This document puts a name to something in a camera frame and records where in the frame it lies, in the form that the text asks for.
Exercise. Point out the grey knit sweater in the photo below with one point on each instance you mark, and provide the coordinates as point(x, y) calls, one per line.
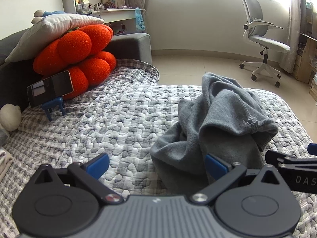
point(226, 120)

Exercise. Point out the dark grey sofa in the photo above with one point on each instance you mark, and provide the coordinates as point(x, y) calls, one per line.
point(17, 76)

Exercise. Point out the teal hanging bag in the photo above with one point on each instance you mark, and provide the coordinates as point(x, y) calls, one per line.
point(139, 22)

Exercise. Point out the wooden shelf unit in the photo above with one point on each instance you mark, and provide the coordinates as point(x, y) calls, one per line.
point(305, 65)

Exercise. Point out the grey patterned quilt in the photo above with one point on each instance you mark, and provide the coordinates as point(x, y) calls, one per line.
point(124, 117)

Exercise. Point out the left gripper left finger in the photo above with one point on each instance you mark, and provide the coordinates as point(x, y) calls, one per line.
point(87, 175)

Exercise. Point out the grey office chair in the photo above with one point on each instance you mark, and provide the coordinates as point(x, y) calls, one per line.
point(255, 30)

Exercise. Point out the white plush toy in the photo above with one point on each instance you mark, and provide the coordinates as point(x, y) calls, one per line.
point(10, 117)

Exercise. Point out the smartphone on stand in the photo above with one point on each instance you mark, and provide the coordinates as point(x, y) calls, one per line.
point(49, 88)

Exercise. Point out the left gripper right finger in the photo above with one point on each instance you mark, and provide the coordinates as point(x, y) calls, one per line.
point(226, 177)

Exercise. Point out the orange pumpkin plush cushion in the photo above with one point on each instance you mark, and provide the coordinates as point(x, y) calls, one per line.
point(81, 52)

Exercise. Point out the white desk with shelves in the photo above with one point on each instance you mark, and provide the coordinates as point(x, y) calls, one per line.
point(115, 13)

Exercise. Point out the blue plush toy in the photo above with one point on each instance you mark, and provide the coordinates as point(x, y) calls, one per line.
point(39, 14)

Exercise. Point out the white pillow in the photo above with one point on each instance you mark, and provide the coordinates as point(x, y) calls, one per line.
point(43, 32)

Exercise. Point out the grey curtain right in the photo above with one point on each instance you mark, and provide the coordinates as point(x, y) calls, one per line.
point(294, 27)

